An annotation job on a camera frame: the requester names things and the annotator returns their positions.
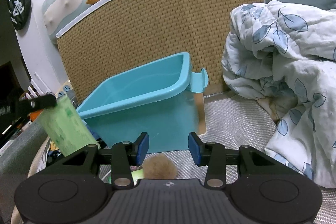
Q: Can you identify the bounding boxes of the green tissue pack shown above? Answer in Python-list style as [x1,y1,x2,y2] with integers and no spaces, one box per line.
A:
[37,95,100,157]

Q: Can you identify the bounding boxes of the brown plush keychain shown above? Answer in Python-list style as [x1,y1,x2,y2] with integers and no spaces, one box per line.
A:
[142,154,178,180]

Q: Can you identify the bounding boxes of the white router with antennas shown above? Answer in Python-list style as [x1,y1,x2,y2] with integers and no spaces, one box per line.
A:
[24,72,54,100]

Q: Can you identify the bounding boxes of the black clothing pile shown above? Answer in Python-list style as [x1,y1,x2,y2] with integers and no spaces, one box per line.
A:
[46,149,64,166]

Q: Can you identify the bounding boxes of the white power strip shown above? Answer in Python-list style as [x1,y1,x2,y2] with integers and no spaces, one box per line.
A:
[55,80,75,100]

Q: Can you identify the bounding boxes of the teal plastic storage bin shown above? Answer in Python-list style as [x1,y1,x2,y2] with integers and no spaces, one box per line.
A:
[77,52,209,153]

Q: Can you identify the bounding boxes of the light blue penguin pillow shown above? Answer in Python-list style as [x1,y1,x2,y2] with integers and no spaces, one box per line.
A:
[42,0,90,44]

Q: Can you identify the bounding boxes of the floral white blue quilt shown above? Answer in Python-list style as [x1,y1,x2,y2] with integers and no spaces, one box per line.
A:
[222,0,335,188]

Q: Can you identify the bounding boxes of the woven rattan headboard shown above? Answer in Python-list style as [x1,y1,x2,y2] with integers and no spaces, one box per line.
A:
[57,0,263,102]

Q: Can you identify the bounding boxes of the pink plush keychain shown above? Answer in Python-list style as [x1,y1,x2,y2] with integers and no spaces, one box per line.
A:
[130,165,142,172]

